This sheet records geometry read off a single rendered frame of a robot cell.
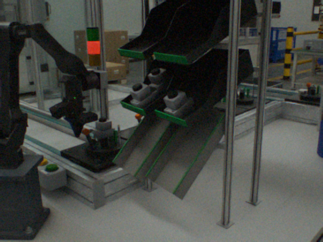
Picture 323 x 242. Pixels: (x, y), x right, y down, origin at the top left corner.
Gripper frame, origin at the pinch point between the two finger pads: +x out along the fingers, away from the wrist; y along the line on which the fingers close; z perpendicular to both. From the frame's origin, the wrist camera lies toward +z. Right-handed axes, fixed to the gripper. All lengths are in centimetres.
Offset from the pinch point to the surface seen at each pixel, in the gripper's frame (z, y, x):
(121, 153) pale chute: -3.0, 20.6, 4.7
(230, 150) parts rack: -15, 53, -2
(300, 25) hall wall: -1090, -372, 6
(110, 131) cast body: -12.9, 2.2, 4.0
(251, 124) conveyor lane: -93, 16, 18
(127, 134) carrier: -28.3, -6.5, 11.6
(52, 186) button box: 12.4, 2.1, 17.1
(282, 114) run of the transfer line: -129, 17, 20
